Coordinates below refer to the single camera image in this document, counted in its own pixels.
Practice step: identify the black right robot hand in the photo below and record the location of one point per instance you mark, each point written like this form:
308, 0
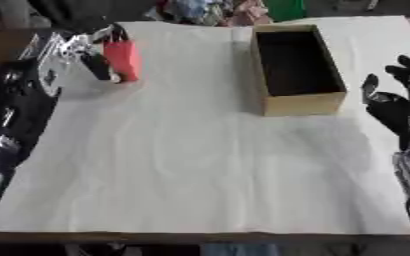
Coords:
393, 110

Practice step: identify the red rectangular block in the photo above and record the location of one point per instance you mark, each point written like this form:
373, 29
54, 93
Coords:
124, 60

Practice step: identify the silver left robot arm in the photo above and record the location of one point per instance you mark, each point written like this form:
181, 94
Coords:
22, 100

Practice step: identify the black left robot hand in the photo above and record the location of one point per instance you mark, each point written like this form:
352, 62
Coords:
97, 66

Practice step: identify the pile of colourful fabric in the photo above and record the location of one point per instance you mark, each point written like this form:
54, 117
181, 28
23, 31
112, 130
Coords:
208, 12

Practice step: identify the green bin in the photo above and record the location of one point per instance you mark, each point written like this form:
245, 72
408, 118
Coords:
284, 8

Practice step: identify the tan cardboard box dark inside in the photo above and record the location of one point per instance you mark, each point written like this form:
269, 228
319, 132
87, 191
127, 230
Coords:
296, 70

